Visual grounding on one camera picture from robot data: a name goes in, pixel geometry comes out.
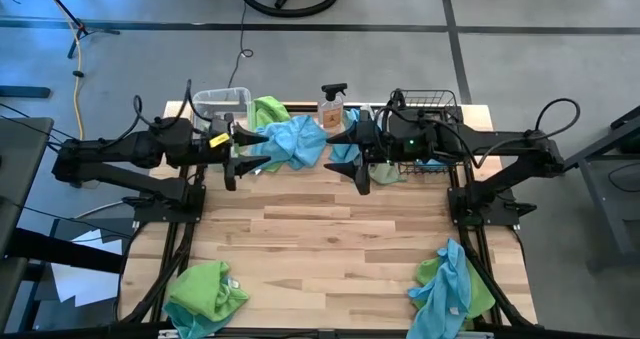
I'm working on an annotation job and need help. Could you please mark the black aluminium table frame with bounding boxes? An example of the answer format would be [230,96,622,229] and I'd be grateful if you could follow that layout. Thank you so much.
[113,101,540,339]

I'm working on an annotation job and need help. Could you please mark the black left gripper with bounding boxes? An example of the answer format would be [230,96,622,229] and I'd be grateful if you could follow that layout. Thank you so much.
[192,112,273,191]

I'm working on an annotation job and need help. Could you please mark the grey desk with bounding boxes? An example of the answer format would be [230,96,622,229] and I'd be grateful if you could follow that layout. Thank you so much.
[0,116,55,330]

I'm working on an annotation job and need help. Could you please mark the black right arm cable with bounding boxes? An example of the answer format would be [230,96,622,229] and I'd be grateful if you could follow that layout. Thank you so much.
[472,97,582,170]

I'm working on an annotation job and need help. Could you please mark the black wire basket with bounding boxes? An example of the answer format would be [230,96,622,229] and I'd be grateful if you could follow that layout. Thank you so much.
[389,88,464,176]

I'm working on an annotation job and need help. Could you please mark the clear plastic bin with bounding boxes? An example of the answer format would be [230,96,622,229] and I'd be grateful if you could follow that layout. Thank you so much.
[191,86,253,173]

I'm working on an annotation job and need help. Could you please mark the bright green microfiber towel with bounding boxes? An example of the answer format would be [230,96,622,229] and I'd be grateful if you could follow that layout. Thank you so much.
[168,260,250,324]
[412,255,497,331]
[252,95,292,174]

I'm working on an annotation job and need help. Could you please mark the white paper sheet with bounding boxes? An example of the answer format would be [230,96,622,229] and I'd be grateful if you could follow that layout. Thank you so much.
[51,228,125,309]

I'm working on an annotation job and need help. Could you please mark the black support beam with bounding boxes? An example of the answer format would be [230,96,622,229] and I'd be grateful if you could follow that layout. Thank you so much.
[0,227,126,275]

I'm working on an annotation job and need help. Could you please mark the dark flat bar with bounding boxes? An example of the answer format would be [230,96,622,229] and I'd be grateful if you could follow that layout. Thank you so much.
[0,84,52,100]

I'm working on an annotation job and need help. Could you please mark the teal microfiber towel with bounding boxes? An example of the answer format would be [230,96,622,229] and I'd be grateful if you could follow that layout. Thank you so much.
[162,298,232,339]

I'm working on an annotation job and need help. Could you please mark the pale green microfiber towel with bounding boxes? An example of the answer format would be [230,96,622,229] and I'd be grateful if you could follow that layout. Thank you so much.
[368,161,407,186]

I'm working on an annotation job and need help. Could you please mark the yellow extension cord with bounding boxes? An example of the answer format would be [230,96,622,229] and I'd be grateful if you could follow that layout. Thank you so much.
[49,0,86,141]

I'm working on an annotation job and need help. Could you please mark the grey metal stand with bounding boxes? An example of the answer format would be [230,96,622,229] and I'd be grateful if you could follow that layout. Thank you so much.
[549,103,640,273]

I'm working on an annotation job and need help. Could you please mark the thin black floor cable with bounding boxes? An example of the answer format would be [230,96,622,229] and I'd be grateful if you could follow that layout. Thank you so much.
[226,0,255,89]

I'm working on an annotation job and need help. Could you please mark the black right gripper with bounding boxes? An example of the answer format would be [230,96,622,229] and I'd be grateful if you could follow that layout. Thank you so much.
[323,119,391,196]

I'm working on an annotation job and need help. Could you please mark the black tripod stand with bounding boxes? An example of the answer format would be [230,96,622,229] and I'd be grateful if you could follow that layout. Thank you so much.
[35,0,122,60]

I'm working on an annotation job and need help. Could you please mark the spray bottle with orange label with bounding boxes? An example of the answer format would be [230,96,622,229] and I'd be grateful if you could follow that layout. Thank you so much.
[317,82,349,131]

